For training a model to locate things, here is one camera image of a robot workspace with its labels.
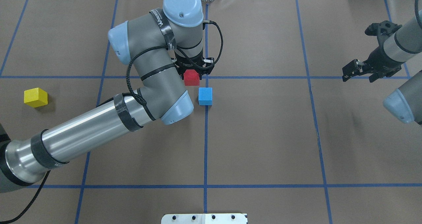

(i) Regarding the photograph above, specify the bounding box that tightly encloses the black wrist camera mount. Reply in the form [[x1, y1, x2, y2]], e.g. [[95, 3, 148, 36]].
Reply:
[[365, 20, 403, 47]]

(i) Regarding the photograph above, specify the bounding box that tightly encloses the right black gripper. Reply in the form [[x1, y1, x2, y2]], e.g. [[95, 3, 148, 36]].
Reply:
[[342, 46, 404, 83]]

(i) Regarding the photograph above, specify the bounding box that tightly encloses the white pedestal column base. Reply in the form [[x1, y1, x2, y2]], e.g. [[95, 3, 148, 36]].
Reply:
[[161, 213, 248, 224]]

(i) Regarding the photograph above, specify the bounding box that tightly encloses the brown paper table cover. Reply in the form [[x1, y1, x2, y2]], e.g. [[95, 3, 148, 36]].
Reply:
[[1, 0, 421, 224]]

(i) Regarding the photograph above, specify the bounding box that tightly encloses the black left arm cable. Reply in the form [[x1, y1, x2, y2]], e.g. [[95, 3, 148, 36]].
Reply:
[[0, 19, 224, 224]]

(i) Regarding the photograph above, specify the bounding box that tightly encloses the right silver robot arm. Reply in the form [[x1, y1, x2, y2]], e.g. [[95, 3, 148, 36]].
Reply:
[[342, 10, 422, 125]]

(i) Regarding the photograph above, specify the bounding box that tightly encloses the blue wooden block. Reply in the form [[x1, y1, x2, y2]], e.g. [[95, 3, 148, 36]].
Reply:
[[198, 87, 213, 106]]

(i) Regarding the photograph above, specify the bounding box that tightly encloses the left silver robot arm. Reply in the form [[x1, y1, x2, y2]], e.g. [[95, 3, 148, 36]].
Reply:
[[1, 0, 217, 193]]

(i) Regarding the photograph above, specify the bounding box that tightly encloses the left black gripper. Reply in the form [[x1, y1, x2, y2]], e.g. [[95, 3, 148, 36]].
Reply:
[[175, 51, 215, 76]]

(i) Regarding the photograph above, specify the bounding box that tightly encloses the yellow wooden block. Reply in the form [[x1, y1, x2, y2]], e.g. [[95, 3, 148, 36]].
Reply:
[[24, 87, 48, 108]]

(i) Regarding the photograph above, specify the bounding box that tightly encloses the red wooden block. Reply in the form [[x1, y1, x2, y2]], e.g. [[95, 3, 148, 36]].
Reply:
[[183, 69, 200, 86]]

